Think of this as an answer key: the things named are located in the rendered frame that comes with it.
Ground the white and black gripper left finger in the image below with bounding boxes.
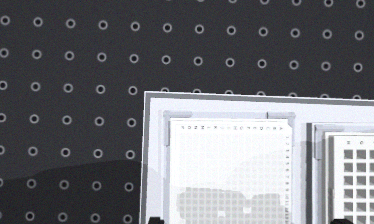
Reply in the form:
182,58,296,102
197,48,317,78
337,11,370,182
148,217,164,224

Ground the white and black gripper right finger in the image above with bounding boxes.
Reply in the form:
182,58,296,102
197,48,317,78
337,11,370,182
330,218,354,224

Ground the white well plate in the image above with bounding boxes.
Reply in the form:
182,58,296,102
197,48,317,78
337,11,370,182
321,132,374,224
169,118,292,224

